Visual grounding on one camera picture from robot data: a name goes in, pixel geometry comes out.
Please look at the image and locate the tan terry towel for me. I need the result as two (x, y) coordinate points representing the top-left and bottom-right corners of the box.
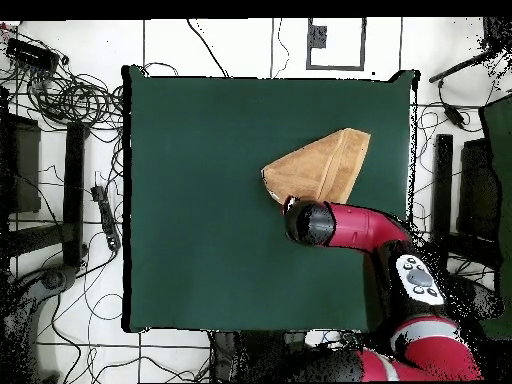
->
(260, 127), (372, 206)

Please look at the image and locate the dark green table cloth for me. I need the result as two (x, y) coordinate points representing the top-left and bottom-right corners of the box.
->
(121, 63), (421, 335)

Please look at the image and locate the black upright bar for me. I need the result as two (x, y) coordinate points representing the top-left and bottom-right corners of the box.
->
(432, 133), (455, 257)
(62, 121), (87, 268)

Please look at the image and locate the dark grey square plate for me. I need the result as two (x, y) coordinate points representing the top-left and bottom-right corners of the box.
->
(307, 24), (328, 50)

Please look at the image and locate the black power strip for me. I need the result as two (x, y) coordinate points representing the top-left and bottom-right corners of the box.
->
(90, 184), (122, 253)

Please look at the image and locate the black power adapter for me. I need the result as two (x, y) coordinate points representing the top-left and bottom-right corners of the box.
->
(442, 104), (468, 130)

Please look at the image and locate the dark box panel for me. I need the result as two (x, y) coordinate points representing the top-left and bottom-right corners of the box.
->
(456, 137), (501, 243)
(0, 111), (42, 215)

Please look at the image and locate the dark stand base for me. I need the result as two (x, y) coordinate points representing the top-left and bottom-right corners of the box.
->
(451, 275), (506, 323)
(0, 263), (78, 383)

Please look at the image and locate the black tripod boom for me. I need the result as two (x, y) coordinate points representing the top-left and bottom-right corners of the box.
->
(428, 16), (512, 84)

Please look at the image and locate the grey square frame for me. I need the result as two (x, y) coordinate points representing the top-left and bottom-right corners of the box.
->
(306, 17), (367, 72)

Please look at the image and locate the long black cable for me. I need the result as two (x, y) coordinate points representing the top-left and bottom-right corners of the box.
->
(185, 18), (230, 78)

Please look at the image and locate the black cable bundle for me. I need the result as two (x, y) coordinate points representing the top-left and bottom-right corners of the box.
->
(23, 67), (124, 133)

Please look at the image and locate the black network switch box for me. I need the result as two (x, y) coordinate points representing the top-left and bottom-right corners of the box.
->
(5, 36), (61, 74)

